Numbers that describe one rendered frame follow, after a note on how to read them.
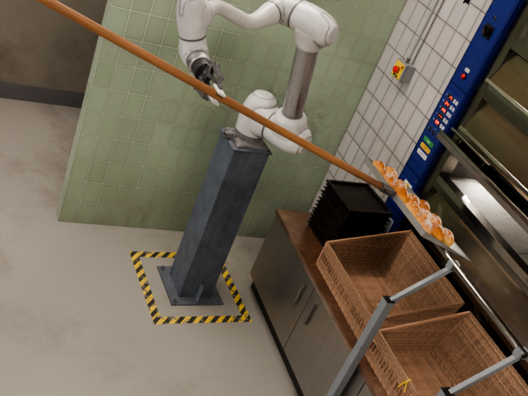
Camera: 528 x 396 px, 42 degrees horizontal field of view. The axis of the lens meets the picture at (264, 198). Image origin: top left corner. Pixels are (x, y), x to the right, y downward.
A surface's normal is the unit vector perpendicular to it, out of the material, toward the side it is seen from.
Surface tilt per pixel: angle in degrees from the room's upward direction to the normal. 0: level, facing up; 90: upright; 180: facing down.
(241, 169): 90
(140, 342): 0
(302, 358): 90
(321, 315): 90
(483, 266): 70
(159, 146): 90
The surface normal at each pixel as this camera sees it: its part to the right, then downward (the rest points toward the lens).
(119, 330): 0.34, -0.80
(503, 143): -0.72, -0.36
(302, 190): 0.31, 0.59
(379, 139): -0.89, -0.10
